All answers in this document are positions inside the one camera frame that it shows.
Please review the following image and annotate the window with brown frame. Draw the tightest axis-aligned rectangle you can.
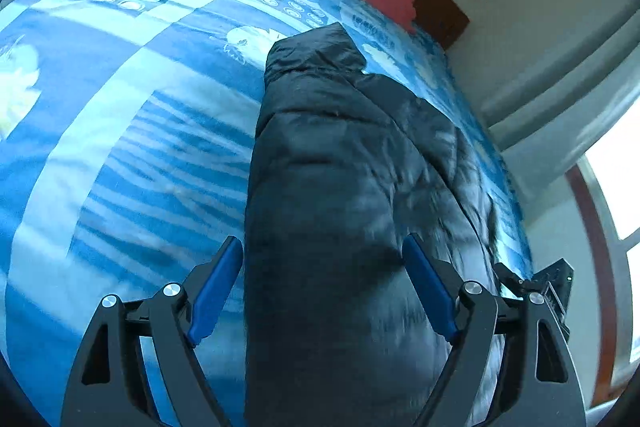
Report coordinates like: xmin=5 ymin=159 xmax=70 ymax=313
xmin=565 ymin=127 xmax=640 ymax=408

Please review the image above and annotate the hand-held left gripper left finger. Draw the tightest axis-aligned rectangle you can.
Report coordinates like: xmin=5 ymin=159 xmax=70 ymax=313
xmin=60 ymin=235 xmax=245 ymax=427

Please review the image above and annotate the blue printed bed blanket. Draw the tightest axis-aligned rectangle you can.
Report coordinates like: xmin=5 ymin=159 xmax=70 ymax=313
xmin=0 ymin=0 xmax=536 ymax=427

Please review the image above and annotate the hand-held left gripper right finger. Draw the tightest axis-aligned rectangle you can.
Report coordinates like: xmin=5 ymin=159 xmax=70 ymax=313
xmin=401 ymin=233 xmax=587 ymax=427

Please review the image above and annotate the grey curtain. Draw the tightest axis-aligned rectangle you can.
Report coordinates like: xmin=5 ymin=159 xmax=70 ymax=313
xmin=477 ymin=0 xmax=640 ymax=154

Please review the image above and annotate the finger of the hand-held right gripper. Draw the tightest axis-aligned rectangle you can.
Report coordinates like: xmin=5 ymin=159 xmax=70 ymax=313
xmin=493 ymin=263 xmax=526 ymax=298

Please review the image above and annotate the black puffer jacket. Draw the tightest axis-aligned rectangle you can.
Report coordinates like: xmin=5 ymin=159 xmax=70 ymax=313
xmin=243 ymin=22 xmax=525 ymax=427

